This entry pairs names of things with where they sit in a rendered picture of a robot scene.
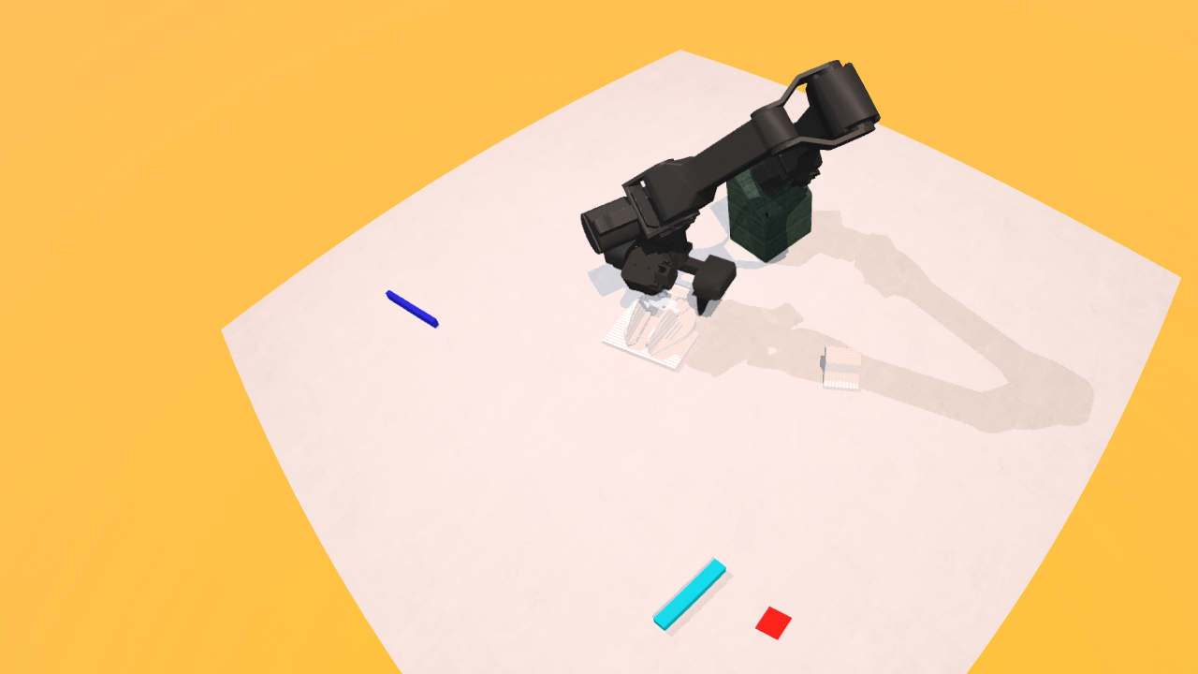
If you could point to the cyan flat bar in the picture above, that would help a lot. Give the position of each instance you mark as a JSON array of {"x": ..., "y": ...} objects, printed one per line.
[{"x": 690, "y": 594}]

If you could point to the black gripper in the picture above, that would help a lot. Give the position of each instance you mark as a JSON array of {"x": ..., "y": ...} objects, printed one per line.
[{"x": 712, "y": 277}]

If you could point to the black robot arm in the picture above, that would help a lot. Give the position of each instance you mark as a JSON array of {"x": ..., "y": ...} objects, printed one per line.
[{"x": 775, "y": 150}]

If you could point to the red square tile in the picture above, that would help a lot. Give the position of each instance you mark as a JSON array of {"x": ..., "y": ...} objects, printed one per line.
[{"x": 773, "y": 623}]

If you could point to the dark blue rectangular bar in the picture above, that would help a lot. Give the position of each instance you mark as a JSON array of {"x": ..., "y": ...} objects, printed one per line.
[{"x": 414, "y": 310}]

